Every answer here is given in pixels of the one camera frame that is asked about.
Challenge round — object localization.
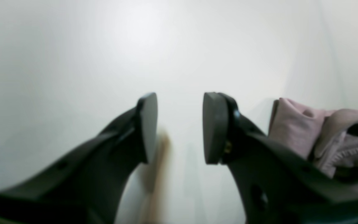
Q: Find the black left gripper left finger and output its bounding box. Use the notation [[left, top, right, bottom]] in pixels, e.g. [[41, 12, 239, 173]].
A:
[[0, 92, 158, 224]]

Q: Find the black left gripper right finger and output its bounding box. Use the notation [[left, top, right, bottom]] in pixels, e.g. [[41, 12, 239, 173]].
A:
[[203, 92, 358, 224]]

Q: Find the mauve grey t-shirt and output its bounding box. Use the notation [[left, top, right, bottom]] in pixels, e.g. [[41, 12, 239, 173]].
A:
[[268, 98, 358, 192]]

